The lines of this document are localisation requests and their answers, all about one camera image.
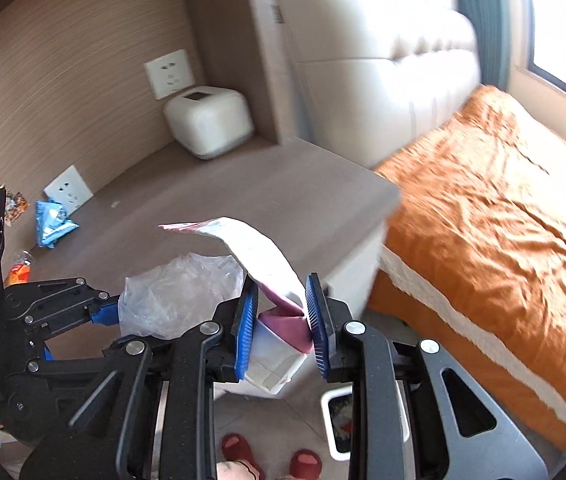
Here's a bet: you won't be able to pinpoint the cartoon wall stickers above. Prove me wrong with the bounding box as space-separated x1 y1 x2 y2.
0 157 31 227

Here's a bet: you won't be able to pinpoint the white wall outlet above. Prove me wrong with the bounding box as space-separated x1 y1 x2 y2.
143 48 196 102
43 165 94 216

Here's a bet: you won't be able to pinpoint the red slipper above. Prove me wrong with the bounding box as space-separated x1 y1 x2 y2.
290 450 321 480
221 433 266 478

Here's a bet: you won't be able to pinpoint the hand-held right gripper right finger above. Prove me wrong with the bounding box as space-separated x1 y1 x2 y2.
304 272 550 480

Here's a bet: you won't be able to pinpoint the orange snack wrapper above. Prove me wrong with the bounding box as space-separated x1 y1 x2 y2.
4 250 36 288

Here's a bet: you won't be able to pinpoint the person's foot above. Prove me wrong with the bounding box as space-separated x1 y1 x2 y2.
216 459 256 480

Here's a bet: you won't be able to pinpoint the white tissue box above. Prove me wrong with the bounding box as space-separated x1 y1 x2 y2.
164 87 255 161

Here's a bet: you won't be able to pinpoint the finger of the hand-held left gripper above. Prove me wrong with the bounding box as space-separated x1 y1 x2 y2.
7 342 116 441
4 276 121 342

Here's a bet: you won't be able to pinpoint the white pink plastic package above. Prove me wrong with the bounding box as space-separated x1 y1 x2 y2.
157 216 314 355

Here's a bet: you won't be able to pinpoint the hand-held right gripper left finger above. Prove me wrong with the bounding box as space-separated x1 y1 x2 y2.
20 274 260 480

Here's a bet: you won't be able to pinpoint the blue snack bag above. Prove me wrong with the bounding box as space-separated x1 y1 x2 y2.
34 199 80 249

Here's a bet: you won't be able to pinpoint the orange blanket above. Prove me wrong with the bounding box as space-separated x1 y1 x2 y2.
367 84 566 456

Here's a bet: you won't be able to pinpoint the teal curtain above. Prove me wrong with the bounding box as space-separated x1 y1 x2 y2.
450 0 513 95

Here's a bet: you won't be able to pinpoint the white trash bin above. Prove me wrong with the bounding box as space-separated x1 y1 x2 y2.
320 382 410 462

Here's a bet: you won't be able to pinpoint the cream padded headboard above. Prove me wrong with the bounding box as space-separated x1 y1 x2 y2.
268 0 482 168

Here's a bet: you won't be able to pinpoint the clear plastic bag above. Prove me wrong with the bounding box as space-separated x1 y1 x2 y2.
119 254 245 340

